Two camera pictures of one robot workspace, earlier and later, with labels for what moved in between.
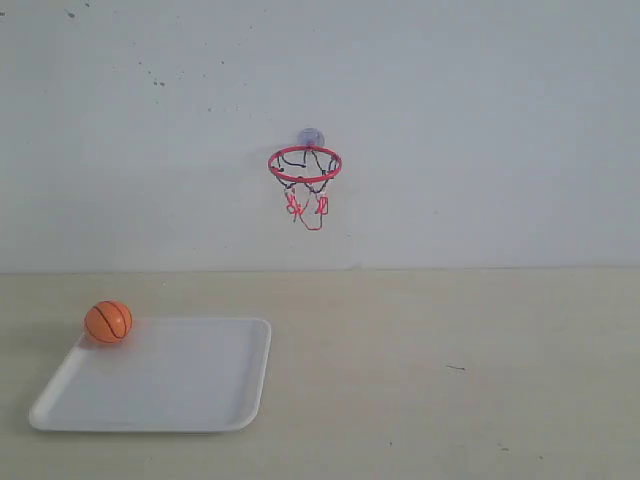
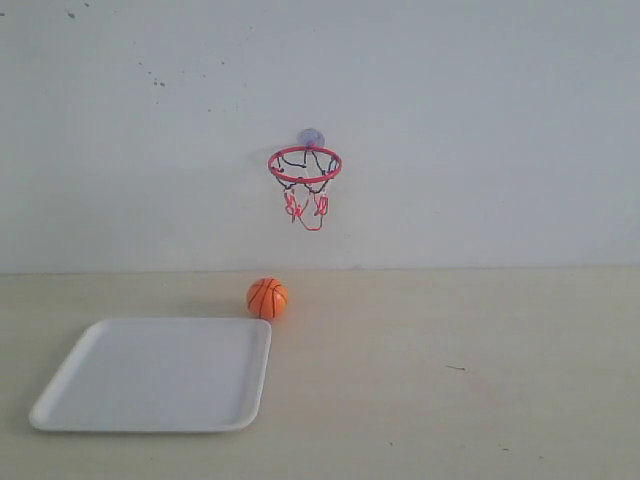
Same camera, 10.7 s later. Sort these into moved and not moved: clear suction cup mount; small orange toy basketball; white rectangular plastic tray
Moved: small orange toy basketball
Not moved: white rectangular plastic tray; clear suction cup mount
